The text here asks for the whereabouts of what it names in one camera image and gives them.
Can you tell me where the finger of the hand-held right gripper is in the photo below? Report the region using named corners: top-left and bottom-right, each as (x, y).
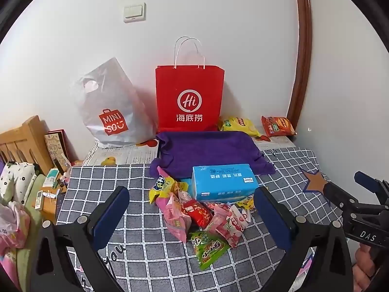
top-left (322, 182), bottom-right (362, 216)
top-left (354, 171), bottom-right (389, 204)

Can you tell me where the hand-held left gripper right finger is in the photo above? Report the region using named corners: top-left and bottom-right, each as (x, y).
top-left (254, 185), bottom-right (354, 292)

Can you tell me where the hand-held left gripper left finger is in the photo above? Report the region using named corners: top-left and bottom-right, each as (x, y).
top-left (29, 185), bottom-right (131, 292)

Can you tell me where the yellow triangular snack packet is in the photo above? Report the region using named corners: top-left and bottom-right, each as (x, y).
top-left (235, 196), bottom-right (256, 210)

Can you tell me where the magenta snack packet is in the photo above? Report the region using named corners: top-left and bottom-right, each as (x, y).
top-left (155, 196), bottom-right (171, 217)

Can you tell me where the plain pink snack packet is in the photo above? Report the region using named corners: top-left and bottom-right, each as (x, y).
top-left (207, 213), bottom-right (244, 248)

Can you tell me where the small pink red snack packet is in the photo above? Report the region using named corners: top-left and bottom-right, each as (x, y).
top-left (210, 202), bottom-right (233, 219)

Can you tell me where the yellow blue-print snack packet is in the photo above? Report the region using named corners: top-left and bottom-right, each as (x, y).
top-left (148, 173), bottom-right (189, 204)

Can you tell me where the pink cookie snack packet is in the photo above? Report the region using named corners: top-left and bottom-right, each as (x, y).
top-left (164, 193), bottom-right (191, 244)

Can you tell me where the green snack packet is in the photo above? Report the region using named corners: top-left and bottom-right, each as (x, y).
top-left (190, 231), bottom-right (231, 271)

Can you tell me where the person's right hand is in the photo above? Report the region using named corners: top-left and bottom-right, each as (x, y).
top-left (354, 243), bottom-right (385, 292)

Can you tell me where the grey checked blanket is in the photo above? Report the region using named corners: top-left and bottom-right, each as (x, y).
top-left (56, 147), bottom-right (332, 292)

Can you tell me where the brown cardboard box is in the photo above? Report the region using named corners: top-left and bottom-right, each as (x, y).
top-left (39, 187), bottom-right (69, 224)

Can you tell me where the blue tissue pack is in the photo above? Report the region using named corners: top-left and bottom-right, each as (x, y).
top-left (191, 164), bottom-right (259, 203)

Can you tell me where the teal white small box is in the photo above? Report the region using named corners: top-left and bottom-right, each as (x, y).
top-left (43, 169), bottom-right (60, 187)

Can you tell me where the green cloth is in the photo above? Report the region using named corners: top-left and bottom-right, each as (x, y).
top-left (17, 173), bottom-right (46, 292)

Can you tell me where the red chip bag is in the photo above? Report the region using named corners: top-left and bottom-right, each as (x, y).
top-left (261, 116), bottom-right (297, 137)

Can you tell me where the patterned beige book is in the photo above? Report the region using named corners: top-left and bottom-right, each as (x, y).
top-left (44, 131), bottom-right (72, 171)

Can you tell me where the purple towel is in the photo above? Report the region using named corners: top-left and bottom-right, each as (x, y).
top-left (156, 131), bottom-right (276, 179)

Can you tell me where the yellow chip bag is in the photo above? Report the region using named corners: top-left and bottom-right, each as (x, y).
top-left (218, 116), bottom-right (261, 137)

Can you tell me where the pink plastic bag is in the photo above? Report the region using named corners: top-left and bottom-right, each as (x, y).
top-left (0, 202), bottom-right (31, 256)

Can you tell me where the white floral cloth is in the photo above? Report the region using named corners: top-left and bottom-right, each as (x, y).
top-left (0, 161), bottom-right (38, 201)

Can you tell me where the white plastic shopping bag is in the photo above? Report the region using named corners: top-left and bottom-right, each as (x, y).
top-left (71, 57), bottom-right (157, 149)

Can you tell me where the wooden headboard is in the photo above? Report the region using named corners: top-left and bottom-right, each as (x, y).
top-left (0, 116), bottom-right (53, 177)

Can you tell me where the red paper bag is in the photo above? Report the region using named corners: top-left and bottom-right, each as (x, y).
top-left (155, 36), bottom-right (226, 133)

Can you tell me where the brown wooden door frame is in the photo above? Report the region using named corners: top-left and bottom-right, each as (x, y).
top-left (287, 0), bottom-right (313, 125)

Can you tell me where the white light switch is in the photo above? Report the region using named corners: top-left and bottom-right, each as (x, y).
top-left (123, 2), bottom-right (146, 23)

